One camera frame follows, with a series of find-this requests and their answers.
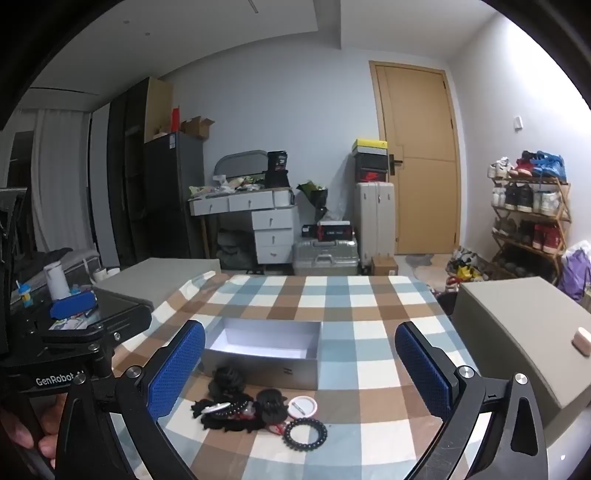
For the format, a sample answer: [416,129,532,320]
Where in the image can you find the black flower hair accessory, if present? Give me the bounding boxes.
[255,389,291,423]

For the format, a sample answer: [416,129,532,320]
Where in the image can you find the wooden shoe rack with shoes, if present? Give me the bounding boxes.
[487,150,566,254]

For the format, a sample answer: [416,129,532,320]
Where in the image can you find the grey cardboard box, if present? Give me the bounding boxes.
[203,318,322,391]

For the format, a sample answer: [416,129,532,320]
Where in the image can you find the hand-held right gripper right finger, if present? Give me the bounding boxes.
[394,320,550,480]

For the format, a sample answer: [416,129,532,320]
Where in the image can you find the pile of loose shoes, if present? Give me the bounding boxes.
[445,247,490,284]

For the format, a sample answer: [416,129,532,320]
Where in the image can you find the white upright suitcase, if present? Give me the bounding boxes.
[355,181,397,268]

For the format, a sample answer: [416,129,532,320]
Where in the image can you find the long black red box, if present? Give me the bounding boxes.
[318,220,354,241]

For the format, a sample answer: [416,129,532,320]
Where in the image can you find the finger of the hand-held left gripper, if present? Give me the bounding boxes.
[41,329,124,354]

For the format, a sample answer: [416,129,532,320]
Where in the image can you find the white bottle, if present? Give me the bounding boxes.
[44,261,70,301]

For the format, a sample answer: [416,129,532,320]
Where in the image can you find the pale floor rug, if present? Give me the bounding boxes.
[404,253,462,296]

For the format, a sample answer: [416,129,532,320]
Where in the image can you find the white vanity desk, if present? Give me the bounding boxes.
[188,187,296,265]

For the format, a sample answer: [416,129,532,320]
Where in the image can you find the flat grey cushion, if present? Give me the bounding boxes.
[95,257,222,305]

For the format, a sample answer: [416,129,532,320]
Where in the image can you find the dark wrapped bouquet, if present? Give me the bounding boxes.
[296,180,329,222]

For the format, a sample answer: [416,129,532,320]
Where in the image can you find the person's left hand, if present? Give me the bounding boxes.
[0,397,70,472]

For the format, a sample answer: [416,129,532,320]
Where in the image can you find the dark refrigerator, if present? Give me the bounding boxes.
[143,131,206,268]

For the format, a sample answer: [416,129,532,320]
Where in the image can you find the white curtain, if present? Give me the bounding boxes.
[30,108,90,252]

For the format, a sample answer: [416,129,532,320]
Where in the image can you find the grey-framed mirror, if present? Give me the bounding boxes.
[215,149,269,178]

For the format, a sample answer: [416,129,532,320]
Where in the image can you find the white earbud case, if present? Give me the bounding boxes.
[571,327,591,357]

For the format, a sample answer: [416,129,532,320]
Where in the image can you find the brown cardboard box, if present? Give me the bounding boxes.
[370,256,399,277]

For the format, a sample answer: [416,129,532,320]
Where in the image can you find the silver ribbed suitcase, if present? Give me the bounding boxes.
[292,237,360,277]

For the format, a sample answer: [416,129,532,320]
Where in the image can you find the dark wardrobe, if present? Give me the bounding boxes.
[108,76,174,268]

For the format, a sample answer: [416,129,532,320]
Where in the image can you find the dark bead bracelet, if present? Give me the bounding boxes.
[203,401,254,418]

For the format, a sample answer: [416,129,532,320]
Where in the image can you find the pile of desk clutter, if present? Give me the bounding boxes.
[188,174,266,200]

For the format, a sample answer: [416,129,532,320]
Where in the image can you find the dark clothes heap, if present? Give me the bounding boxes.
[216,228,257,271]

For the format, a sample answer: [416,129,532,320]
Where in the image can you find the open cardboard box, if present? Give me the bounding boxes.
[180,116,215,139]

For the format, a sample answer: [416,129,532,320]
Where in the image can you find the checkered tablecloth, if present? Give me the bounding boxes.
[111,272,495,480]

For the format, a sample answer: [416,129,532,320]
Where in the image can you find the yellow shoe box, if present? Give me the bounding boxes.
[352,138,387,155]

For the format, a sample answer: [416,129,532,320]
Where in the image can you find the tan wooden door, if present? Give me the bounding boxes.
[369,61,462,256]

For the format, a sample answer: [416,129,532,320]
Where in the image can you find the purple bag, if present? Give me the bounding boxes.
[558,247,591,301]

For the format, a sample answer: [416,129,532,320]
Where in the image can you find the plain black shoe box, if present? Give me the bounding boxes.
[353,153,389,171]

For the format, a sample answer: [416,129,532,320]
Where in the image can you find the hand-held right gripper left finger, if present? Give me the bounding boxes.
[55,319,206,480]

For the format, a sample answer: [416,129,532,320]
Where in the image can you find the black metal stand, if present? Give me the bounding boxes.
[0,187,28,356]

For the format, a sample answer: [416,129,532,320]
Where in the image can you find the round white pink-rimmed badge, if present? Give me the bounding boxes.
[288,396,319,418]

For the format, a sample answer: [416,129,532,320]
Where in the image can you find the black paper bag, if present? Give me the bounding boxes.
[264,150,291,189]

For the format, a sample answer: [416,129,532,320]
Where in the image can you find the black scrunchie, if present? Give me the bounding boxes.
[209,364,247,398]

